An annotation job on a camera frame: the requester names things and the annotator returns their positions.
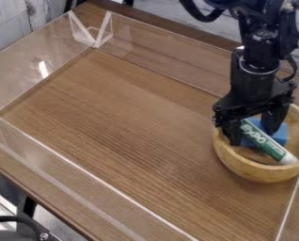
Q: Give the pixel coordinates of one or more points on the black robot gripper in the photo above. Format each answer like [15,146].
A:
[256,93]

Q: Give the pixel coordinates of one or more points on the green and white marker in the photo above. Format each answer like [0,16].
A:
[263,141]

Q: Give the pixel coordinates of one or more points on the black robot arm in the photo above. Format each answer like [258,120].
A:
[270,38]

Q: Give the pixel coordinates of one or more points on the brown wooden bowl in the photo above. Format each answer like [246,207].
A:
[251,164]

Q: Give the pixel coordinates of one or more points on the blue foam block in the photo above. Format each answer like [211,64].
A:
[279,136]

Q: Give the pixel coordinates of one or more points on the black metal table leg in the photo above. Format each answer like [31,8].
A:
[28,206]

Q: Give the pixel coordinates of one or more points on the black clamp with bolt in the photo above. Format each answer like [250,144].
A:
[42,234]

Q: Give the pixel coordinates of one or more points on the clear acrylic tray wall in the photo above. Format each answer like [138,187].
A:
[106,135]

